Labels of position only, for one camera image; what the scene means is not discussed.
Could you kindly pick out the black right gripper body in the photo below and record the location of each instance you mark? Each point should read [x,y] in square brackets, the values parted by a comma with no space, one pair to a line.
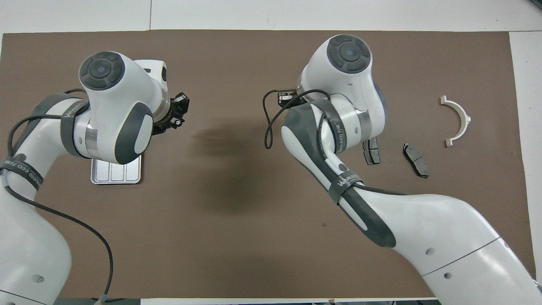
[287,98]

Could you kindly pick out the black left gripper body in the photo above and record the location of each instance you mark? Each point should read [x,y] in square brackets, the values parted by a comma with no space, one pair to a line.
[165,120]

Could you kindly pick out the brown table mat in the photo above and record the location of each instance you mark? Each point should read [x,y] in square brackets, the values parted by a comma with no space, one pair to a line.
[237,237]

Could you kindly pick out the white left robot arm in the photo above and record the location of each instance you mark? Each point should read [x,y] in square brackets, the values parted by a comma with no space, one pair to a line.
[127,93]

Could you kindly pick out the elongated dark brake pad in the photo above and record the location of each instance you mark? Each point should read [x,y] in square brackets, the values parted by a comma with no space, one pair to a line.
[416,160]

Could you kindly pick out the rectangular dark brake pad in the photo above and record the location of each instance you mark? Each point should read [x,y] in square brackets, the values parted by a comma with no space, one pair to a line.
[373,154]

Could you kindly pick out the silver metal tray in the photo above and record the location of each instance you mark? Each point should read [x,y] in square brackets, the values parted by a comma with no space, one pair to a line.
[118,173]

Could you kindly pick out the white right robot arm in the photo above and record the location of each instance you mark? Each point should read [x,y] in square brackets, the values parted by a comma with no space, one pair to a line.
[351,97]

